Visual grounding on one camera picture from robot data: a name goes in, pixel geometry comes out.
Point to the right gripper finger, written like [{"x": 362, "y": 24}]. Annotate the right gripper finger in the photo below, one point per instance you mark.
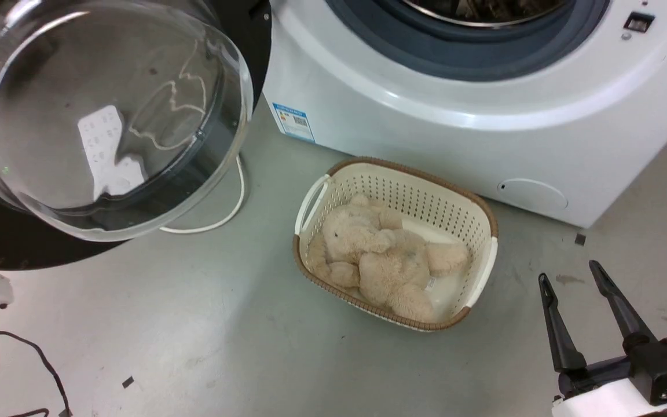
[
  {"x": 623, "y": 313},
  {"x": 559, "y": 330}
]

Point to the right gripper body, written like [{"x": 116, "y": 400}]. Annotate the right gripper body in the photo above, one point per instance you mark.
[{"x": 658, "y": 365}]

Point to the glass washing machine door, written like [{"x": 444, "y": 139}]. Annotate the glass washing machine door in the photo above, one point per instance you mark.
[{"x": 107, "y": 116}]

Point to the white front-load washing machine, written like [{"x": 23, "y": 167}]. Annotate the white front-load washing machine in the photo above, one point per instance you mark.
[{"x": 426, "y": 127}]

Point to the grey rubber door seal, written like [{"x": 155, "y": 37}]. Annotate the grey rubber door seal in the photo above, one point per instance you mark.
[{"x": 466, "y": 55}]

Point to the black door latch socket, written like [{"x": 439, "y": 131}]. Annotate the black door latch socket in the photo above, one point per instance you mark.
[{"x": 638, "y": 22}]

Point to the steel washing drum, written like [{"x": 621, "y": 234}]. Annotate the steel washing drum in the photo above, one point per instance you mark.
[{"x": 484, "y": 10}]

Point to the small black tape piece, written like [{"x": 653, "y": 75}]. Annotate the small black tape piece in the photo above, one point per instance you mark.
[
  {"x": 580, "y": 239},
  {"x": 128, "y": 381}
]

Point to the round filter cover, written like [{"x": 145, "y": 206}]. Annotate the round filter cover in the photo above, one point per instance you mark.
[{"x": 533, "y": 194}]

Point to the beige teddy bear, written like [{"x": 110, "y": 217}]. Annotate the beige teddy bear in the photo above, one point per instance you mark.
[{"x": 380, "y": 255}]

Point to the white plastic laundry basket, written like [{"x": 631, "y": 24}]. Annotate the white plastic laundry basket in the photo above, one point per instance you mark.
[{"x": 403, "y": 188}]

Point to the blue energy label sticker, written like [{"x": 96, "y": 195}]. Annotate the blue energy label sticker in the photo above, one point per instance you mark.
[{"x": 294, "y": 123}]

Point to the white power strip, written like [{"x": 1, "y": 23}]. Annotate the white power strip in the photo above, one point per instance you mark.
[{"x": 105, "y": 156}]

